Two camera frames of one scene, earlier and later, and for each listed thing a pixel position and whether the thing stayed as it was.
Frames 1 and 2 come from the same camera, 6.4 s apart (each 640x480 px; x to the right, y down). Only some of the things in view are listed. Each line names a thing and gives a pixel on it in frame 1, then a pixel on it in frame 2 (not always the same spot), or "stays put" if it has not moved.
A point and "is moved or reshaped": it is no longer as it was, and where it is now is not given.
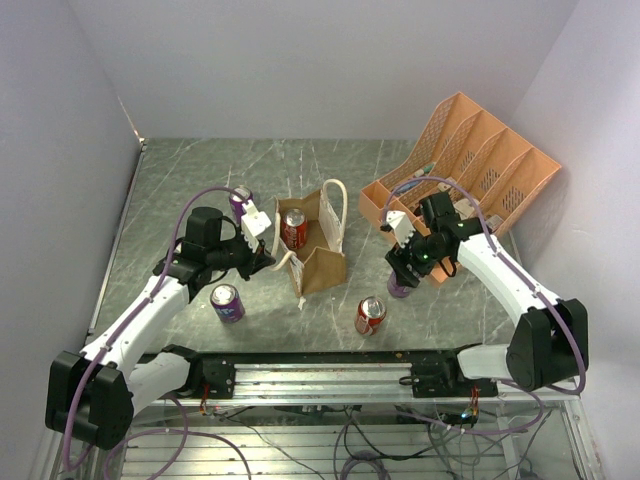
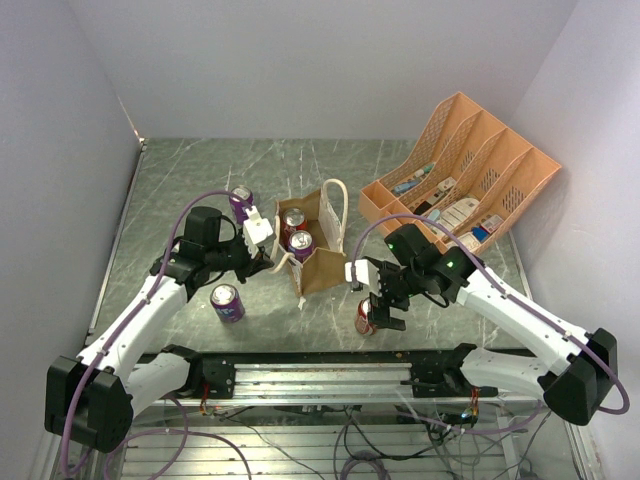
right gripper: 399,258 -> 377,304
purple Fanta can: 394,289 is moved or reshaped
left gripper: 254,261 stays put
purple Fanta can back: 237,202 stays put
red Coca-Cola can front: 371,311 stays put
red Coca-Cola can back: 295,228 stays put
